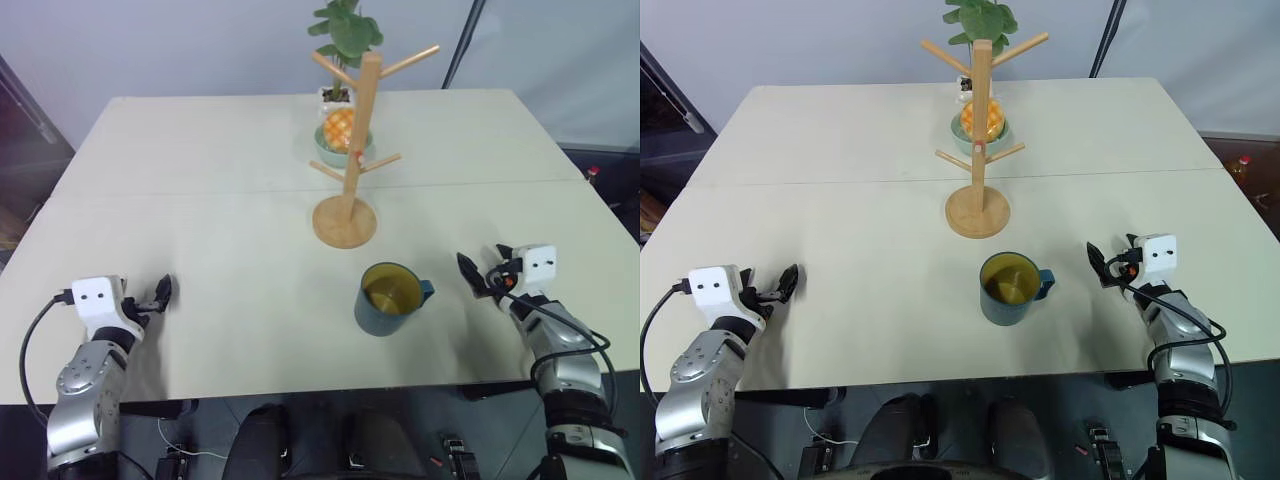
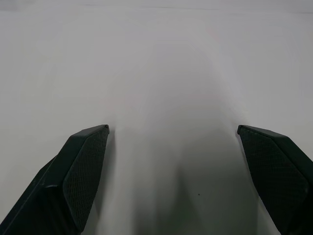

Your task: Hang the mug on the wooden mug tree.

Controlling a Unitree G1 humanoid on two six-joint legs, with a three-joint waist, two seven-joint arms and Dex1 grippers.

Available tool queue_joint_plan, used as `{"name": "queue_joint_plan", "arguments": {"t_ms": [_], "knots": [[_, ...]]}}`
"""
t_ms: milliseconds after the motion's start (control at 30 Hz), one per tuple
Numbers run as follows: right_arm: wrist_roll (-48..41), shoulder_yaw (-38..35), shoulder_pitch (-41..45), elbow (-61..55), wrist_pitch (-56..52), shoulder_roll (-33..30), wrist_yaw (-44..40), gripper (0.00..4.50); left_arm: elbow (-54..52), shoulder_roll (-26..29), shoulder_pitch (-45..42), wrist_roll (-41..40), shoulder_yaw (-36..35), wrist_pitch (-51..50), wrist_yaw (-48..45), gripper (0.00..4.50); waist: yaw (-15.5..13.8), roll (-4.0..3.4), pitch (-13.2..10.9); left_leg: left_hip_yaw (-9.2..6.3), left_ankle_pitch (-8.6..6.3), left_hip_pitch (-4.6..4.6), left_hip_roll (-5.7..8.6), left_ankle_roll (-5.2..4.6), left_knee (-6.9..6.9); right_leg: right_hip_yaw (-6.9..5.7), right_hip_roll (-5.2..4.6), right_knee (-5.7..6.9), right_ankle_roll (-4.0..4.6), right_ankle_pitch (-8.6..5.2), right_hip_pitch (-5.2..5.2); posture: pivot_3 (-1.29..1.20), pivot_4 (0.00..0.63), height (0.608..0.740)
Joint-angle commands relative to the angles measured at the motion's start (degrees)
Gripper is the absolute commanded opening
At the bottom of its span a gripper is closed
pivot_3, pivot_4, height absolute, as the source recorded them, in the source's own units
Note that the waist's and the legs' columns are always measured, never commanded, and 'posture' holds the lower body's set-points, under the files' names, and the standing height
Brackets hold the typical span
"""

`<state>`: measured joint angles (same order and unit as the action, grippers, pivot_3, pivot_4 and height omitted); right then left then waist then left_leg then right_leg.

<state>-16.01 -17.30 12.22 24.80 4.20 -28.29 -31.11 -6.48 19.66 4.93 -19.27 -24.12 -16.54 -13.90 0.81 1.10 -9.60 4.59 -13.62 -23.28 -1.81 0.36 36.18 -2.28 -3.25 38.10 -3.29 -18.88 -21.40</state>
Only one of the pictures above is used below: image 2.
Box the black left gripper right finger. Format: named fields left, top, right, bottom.
left=236, top=124, right=313, bottom=235

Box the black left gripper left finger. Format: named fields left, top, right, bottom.
left=0, top=124, right=110, bottom=235

